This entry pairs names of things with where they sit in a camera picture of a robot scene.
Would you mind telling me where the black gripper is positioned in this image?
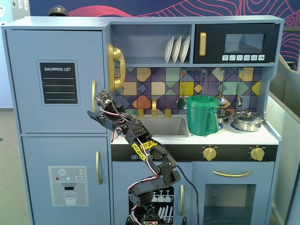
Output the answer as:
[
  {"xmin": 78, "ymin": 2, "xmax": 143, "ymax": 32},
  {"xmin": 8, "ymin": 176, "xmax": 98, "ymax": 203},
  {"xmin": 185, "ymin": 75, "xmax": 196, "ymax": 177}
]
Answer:
[{"xmin": 87, "ymin": 100, "xmax": 127, "ymax": 131}]

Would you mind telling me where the blue shopping list cabinet door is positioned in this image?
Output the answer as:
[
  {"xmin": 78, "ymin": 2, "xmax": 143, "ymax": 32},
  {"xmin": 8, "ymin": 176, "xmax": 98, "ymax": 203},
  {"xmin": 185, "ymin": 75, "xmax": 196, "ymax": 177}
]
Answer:
[{"xmin": 6, "ymin": 30, "xmax": 108, "ymax": 134}]

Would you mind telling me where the blue dishwasher door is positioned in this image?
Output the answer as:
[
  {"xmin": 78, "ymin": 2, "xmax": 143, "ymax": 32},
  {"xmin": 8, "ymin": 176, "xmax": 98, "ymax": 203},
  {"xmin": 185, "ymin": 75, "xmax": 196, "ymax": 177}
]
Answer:
[{"xmin": 112, "ymin": 161, "xmax": 193, "ymax": 225}]

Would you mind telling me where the blue ice dispenser door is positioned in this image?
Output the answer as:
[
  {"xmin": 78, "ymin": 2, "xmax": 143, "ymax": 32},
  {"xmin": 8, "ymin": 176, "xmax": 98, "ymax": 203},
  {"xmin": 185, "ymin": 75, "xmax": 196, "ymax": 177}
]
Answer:
[{"xmin": 22, "ymin": 136, "xmax": 111, "ymax": 225}]

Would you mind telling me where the blue oven door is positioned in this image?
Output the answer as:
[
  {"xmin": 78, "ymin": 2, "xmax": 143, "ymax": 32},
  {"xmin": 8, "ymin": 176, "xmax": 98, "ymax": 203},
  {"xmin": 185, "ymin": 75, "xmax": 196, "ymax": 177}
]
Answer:
[{"xmin": 192, "ymin": 161, "xmax": 275, "ymax": 225}]

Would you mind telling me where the gold toy telephone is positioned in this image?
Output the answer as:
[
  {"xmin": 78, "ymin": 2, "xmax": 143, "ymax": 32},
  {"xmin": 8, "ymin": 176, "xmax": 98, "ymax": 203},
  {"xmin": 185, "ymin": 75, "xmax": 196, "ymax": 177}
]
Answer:
[{"xmin": 107, "ymin": 43, "xmax": 127, "ymax": 93}]

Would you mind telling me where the grey sink basin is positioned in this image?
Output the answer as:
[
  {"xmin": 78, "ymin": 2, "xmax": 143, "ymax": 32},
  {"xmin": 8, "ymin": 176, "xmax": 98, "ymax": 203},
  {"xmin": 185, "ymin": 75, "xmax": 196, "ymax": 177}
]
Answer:
[{"xmin": 133, "ymin": 117, "xmax": 189, "ymax": 138}]

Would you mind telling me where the steel slotted spoon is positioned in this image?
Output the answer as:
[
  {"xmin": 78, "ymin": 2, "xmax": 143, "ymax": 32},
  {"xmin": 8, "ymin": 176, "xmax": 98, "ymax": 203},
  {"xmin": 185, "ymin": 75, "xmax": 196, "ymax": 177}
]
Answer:
[{"xmin": 176, "ymin": 67, "xmax": 188, "ymax": 111}]

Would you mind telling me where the blue toy kitchen body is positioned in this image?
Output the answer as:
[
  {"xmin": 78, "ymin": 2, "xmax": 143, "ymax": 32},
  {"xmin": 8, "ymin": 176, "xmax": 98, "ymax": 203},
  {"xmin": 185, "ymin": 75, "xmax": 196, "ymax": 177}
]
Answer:
[{"xmin": 1, "ymin": 15, "xmax": 285, "ymax": 225}]

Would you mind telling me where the white plate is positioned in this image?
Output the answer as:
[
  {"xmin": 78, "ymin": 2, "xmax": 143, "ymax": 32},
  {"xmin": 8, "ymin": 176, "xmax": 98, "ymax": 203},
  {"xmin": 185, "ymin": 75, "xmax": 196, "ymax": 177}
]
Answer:
[
  {"xmin": 172, "ymin": 35, "xmax": 182, "ymax": 63},
  {"xmin": 180, "ymin": 35, "xmax": 191, "ymax": 63},
  {"xmin": 164, "ymin": 35, "xmax": 174, "ymax": 64}
]

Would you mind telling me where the green plastic pitcher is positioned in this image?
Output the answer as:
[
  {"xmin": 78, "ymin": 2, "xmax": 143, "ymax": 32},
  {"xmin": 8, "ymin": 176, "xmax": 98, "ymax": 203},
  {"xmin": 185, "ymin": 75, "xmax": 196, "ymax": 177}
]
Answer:
[{"xmin": 186, "ymin": 95, "xmax": 221, "ymax": 136}]

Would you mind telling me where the black dome object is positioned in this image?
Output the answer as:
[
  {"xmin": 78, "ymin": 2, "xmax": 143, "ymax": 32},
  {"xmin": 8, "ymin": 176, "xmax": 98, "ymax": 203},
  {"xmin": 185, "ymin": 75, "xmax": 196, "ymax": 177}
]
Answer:
[{"xmin": 48, "ymin": 5, "xmax": 69, "ymax": 17}]

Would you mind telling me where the steel hanging utensil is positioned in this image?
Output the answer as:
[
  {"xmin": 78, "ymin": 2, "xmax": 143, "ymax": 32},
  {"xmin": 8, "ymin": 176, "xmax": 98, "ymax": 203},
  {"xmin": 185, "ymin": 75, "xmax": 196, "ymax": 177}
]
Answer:
[{"xmin": 200, "ymin": 67, "xmax": 208, "ymax": 96}]

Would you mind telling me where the gold stove knob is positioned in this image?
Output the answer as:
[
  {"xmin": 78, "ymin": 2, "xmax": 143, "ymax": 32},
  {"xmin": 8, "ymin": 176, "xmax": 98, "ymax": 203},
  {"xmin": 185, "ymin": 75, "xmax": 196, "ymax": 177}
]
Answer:
[
  {"xmin": 202, "ymin": 147, "xmax": 218, "ymax": 162},
  {"xmin": 250, "ymin": 147, "xmax": 265, "ymax": 162}
]

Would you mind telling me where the steel ladle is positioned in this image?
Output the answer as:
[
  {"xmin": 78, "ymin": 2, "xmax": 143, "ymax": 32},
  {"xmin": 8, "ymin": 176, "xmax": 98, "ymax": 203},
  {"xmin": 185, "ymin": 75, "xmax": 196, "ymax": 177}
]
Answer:
[{"xmin": 217, "ymin": 67, "xmax": 227, "ymax": 106}]

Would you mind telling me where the steel bowl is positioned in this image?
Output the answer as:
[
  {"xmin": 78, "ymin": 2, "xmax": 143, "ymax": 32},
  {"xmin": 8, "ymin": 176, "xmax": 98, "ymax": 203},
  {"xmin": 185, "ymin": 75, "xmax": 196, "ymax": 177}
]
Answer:
[{"xmin": 216, "ymin": 108, "xmax": 232, "ymax": 124}]

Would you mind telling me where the steel pot with lid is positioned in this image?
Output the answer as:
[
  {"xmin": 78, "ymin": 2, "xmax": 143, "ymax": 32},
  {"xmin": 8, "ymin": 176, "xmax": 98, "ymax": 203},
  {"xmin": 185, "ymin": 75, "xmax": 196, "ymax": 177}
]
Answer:
[{"xmin": 232, "ymin": 109, "xmax": 265, "ymax": 132}]

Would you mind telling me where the black toy microwave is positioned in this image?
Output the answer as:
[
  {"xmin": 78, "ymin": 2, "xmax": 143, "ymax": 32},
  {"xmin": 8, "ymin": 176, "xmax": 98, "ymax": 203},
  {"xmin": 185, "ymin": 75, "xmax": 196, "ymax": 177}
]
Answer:
[{"xmin": 194, "ymin": 22, "xmax": 281, "ymax": 64}]

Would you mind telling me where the light blue desk divider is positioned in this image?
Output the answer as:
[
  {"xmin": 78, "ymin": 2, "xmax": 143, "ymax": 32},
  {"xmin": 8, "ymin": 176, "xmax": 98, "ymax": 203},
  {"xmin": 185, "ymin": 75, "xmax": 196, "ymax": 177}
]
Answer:
[{"xmin": 268, "ymin": 53, "xmax": 300, "ymax": 225}]

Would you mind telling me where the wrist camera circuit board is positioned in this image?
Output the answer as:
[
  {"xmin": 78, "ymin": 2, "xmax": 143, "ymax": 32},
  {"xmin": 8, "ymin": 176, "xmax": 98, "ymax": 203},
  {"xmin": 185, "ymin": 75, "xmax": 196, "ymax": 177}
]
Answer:
[{"xmin": 94, "ymin": 89, "xmax": 111, "ymax": 105}]

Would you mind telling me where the black camera cable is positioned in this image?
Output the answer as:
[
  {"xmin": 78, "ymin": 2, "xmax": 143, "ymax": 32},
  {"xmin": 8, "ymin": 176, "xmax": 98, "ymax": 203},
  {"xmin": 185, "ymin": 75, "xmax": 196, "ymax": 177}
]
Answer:
[{"xmin": 175, "ymin": 165, "xmax": 200, "ymax": 225}]

